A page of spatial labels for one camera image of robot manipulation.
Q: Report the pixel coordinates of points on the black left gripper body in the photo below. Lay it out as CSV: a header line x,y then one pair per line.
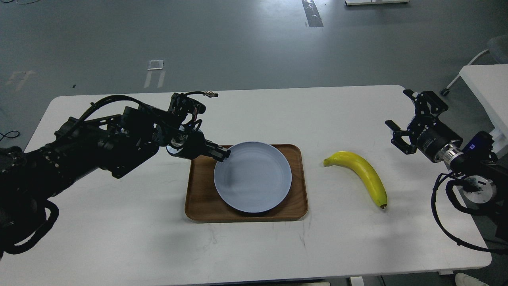
x,y
193,147

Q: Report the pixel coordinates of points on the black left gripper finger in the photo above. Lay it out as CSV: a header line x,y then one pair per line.
x,y
216,152

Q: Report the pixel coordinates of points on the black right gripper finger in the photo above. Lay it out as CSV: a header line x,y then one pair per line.
x,y
397,139
427,107

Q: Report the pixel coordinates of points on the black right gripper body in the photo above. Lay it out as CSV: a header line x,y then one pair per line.
x,y
431,137

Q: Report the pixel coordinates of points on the yellow banana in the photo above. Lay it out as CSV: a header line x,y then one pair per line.
x,y
364,171

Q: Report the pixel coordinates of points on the light blue round plate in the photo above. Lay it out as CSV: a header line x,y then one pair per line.
x,y
255,178

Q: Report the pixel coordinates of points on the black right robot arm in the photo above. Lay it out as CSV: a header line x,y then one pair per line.
x,y
475,183

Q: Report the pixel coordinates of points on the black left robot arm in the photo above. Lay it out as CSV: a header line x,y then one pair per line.
x,y
117,133

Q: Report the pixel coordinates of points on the brown wooden tray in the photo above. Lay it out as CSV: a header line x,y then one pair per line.
x,y
204,205

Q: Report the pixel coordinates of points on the white side table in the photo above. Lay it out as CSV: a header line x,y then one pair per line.
x,y
489,83

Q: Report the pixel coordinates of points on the white furniture base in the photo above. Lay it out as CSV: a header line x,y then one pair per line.
x,y
373,2

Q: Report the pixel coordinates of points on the white shoe tip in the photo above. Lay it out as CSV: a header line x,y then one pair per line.
x,y
462,279

